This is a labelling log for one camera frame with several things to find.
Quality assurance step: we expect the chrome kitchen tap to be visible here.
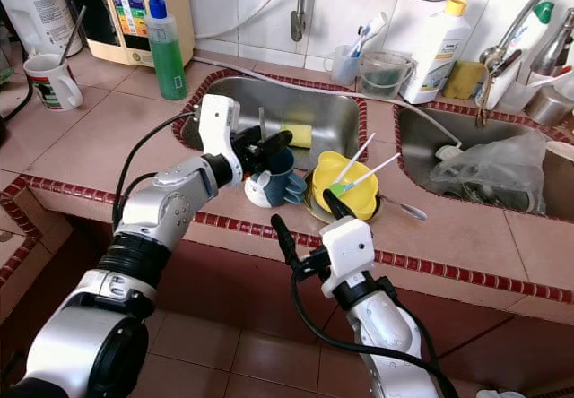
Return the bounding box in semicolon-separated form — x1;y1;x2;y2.
534;8;574;76

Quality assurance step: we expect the clear plastic toothbrush cup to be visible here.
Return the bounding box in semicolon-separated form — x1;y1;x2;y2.
326;44;364;85

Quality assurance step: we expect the teal bunny cup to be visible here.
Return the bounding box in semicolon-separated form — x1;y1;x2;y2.
244;158;308;209

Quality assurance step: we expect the chrome faucet brass lever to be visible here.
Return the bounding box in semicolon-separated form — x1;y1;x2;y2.
475;0;557;130

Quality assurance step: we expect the yellow plastic bowl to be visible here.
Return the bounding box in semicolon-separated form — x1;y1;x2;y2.
311;151;379;221

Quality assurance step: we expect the white toothpaste tube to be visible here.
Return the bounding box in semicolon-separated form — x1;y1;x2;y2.
359;13;388;49

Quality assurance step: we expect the steel fork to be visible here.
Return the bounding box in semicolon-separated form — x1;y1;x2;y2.
378;199;427;221

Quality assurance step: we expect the blue toothbrush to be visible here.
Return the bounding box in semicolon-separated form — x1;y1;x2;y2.
350;26;369;58

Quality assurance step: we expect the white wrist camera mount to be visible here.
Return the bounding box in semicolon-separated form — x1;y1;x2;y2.
197;95;243;189
320;216;378;299

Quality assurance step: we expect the chrome wall tap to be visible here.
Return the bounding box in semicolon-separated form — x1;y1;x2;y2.
290;0;313;43

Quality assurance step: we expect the black power cord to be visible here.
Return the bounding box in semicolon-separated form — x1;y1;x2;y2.
0;74;26;121

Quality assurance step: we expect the beige water filter machine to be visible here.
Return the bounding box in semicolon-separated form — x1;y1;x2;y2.
67;0;196;67

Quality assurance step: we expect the white training chopsticks green hinge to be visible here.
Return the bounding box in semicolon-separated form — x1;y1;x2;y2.
330;133;402;195

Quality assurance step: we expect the plain teal plastic cup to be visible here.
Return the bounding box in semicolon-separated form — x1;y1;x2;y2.
274;150;308;189

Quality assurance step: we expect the white jug green cap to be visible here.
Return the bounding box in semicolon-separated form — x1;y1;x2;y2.
0;0;74;58

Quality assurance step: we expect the steel cup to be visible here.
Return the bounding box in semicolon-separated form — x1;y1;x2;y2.
525;84;574;130

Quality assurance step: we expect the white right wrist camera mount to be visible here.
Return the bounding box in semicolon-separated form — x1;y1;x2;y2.
320;216;378;299

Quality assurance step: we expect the green dish soap bottle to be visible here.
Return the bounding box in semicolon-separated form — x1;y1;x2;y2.
146;0;187;101

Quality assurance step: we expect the white detergent bottle yellow cap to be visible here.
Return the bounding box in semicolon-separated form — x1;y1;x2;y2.
401;0;472;105

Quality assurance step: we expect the clear plastic bowl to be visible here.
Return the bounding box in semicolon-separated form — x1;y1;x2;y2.
359;50;416;99

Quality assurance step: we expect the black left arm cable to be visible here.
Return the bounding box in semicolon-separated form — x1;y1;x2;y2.
112;111;200;238

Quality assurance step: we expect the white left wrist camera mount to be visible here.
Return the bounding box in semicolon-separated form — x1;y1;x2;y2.
197;95;243;189

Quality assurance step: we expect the mustard yellow sponge block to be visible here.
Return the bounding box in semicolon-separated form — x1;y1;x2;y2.
442;60;487;101

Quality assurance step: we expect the white printed mug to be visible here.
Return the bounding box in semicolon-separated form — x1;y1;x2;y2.
24;53;83;112

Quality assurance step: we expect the yellow dish sponge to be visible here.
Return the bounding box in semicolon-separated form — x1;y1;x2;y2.
283;125;313;148

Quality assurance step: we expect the steel spoon in mug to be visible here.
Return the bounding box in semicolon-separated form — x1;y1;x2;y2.
61;5;89;65

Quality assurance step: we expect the thin white hose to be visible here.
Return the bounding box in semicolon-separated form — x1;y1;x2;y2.
194;0;297;40

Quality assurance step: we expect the stainless steel plate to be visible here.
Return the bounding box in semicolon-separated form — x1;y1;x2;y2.
303;192;385;229

